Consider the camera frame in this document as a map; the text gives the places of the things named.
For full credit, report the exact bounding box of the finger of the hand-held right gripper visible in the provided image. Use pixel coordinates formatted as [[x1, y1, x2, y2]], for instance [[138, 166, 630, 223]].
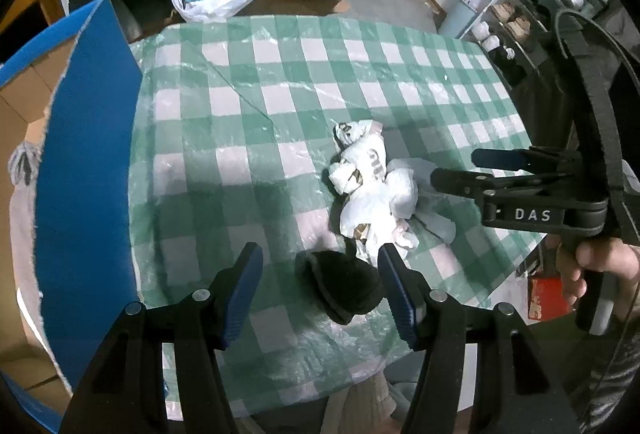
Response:
[[471, 147, 582, 175], [430, 167, 507, 211]]

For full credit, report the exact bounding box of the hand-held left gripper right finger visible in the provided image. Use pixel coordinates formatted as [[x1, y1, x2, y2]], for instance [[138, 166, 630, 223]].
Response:
[[377, 244, 581, 434]]

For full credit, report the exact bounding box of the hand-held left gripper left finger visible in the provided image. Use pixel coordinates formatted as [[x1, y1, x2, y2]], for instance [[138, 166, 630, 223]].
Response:
[[57, 241, 264, 434]]

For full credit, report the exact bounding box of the black sock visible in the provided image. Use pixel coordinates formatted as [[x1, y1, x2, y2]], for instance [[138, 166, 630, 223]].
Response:
[[297, 250, 387, 326]]

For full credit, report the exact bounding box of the white plastic bag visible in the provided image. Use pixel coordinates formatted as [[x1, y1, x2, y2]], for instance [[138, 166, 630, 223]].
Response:
[[169, 0, 262, 23], [327, 120, 459, 261]]

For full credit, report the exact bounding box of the blue-edged cardboard box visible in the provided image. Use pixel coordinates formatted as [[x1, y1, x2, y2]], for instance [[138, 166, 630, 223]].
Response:
[[0, 0, 146, 421]]

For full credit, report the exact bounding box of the person's right forearm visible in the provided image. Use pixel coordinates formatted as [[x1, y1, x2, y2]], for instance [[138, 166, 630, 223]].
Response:
[[567, 309, 640, 434]]

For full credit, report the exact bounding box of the person's right hand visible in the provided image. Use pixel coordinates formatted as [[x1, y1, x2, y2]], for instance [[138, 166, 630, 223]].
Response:
[[555, 234, 640, 315]]

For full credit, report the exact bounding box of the red box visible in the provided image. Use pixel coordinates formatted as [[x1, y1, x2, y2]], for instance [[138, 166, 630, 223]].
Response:
[[527, 276, 577, 321]]

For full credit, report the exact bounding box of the grey shoe rack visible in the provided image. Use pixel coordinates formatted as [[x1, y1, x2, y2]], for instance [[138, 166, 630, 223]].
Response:
[[456, 0, 623, 87]]

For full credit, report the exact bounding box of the group of shoes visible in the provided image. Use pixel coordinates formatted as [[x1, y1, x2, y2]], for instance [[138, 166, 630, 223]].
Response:
[[472, 0, 616, 64]]

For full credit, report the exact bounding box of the pale blue bin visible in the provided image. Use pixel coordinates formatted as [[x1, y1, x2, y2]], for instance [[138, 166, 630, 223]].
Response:
[[442, 0, 502, 40]]

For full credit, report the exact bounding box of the green white checked tablecloth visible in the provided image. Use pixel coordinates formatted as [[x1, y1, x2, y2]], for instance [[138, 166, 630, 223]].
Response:
[[127, 12, 552, 416]]

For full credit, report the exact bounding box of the brown cardboard carton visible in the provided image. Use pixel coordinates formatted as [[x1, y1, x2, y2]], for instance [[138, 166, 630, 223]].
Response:
[[234, 0, 352, 17]]

